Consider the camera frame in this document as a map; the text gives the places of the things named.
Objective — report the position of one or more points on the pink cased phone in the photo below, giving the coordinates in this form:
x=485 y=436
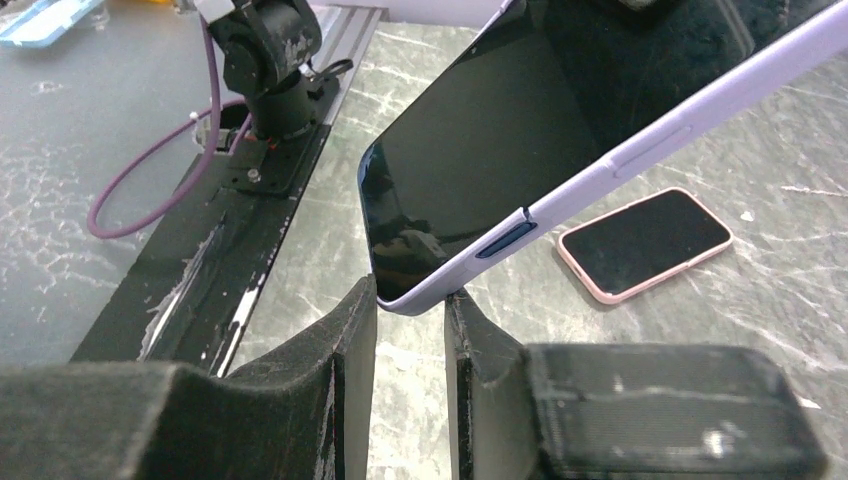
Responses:
x=637 y=246

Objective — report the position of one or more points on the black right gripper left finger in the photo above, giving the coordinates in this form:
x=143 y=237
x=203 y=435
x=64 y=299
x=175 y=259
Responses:
x=300 y=411

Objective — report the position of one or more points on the blue phone black screen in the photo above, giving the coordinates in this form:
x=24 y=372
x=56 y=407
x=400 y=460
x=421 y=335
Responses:
x=503 y=126

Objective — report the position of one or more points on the black base bar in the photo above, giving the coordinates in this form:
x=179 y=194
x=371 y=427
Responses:
x=190 y=293

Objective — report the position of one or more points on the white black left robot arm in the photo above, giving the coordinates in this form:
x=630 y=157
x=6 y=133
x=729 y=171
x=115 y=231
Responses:
x=268 y=48

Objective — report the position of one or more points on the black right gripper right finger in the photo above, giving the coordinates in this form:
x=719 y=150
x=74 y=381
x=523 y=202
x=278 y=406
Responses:
x=617 y=411

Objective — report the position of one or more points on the lilac phone case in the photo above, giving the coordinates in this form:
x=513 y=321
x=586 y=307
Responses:
x=629 y=152

